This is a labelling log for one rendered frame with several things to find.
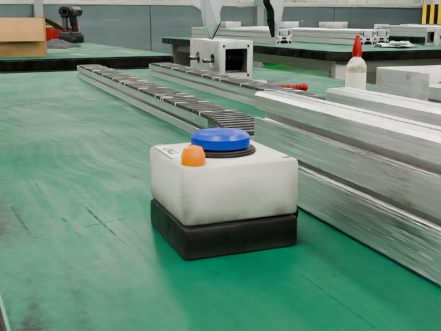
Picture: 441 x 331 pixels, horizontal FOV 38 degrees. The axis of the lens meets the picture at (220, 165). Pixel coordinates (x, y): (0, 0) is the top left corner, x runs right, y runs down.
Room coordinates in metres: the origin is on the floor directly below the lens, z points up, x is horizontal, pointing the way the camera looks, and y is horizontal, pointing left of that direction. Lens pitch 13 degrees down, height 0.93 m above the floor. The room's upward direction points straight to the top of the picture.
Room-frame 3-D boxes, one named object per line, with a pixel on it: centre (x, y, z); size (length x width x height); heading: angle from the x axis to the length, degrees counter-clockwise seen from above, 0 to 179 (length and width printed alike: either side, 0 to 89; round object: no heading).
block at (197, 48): (1.72, 0.03, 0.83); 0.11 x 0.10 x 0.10; 113
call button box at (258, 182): (0.43, -0.01, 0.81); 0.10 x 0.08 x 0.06; 112
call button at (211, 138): (0.43, 0.00, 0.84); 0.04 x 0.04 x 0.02
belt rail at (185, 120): (1.22, 0.17, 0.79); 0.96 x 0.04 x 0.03; 22
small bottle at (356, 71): (1.19, -0.25, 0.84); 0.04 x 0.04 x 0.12
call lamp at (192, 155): (0.39, 0.02, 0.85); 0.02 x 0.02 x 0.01
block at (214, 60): (1.61, -0.01, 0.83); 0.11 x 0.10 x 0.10; 113
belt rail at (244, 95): (1.29, 0.00, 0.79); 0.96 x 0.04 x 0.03; 22
